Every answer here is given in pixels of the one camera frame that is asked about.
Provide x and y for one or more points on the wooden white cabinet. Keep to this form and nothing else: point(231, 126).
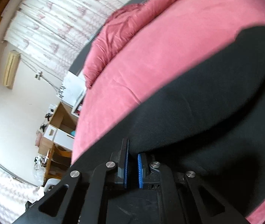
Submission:
point(58, 132)

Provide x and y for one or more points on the pink bed cover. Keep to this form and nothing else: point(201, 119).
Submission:
point(184, 35)

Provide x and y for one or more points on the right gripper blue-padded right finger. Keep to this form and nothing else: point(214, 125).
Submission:
point(146, 177)

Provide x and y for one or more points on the red quilt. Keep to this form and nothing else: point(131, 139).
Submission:
point(117, 31)

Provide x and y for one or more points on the white floral curtain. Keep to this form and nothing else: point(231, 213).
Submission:
point(53, 32)

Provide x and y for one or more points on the black pants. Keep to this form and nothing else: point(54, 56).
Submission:
point(210, 119)

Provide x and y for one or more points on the wooden desk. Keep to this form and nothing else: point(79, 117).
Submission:
point(59, 161)

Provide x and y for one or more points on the white bedside table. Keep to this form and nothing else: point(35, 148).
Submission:
point(72, 91)

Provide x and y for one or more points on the beige air conditioner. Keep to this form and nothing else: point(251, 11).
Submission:
point(11, 67)

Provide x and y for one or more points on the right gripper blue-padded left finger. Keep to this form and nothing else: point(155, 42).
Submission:
point(120, 157)

